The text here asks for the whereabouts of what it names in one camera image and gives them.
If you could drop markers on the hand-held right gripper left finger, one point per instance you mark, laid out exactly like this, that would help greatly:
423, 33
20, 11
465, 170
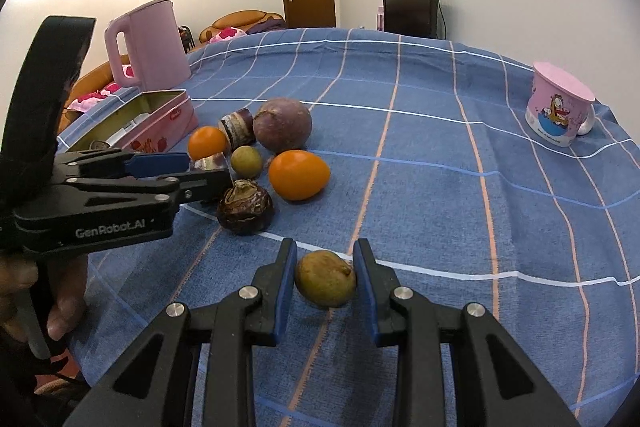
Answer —
284, 289

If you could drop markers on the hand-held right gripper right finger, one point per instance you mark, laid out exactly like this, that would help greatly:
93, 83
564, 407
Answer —
367, 289

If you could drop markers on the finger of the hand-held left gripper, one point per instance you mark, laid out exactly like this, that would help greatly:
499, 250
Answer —
155, 163
200, 187

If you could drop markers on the pink metal tin box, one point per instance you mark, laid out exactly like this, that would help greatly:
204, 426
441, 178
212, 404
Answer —
165, 127

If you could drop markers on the yellow-brown round fruit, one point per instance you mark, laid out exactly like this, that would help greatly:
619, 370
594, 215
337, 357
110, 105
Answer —
325, 279

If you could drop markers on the small round orange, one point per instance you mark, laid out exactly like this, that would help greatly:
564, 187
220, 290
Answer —
207, 143

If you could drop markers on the large oval orange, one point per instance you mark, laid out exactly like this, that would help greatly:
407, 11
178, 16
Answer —
298, 175

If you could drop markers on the person's left hand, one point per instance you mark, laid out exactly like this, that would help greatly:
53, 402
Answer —
67, 297

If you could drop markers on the dark brown water chestnut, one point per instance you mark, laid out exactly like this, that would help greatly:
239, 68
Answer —
245, 209

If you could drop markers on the pink floral cushion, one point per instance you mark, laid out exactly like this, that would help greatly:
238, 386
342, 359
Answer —
95, 97
128, 71
227, 34

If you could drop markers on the small green round fruit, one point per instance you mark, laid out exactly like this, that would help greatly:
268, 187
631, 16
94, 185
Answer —
246, 162

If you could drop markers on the blue plaid tablecloth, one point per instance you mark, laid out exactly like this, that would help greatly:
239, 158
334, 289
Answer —
425, 207

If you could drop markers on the purple passion fruit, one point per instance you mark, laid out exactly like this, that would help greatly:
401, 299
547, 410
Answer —
282, 125

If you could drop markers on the pink electric kettle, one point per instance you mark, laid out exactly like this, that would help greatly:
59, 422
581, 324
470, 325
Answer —
155, 47

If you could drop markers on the dark chair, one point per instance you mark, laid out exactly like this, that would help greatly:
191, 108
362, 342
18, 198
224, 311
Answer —
186, 38

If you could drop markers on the purple cloth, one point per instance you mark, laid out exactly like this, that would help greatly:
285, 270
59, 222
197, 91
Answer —
267, 27

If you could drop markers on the pink box beside television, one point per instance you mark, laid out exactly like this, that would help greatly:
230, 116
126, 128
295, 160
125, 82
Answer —
380, 19

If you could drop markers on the pink cartoon mug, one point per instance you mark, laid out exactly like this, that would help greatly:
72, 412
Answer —
557, 107

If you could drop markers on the black television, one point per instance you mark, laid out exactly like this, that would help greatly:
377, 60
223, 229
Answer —
410, 14

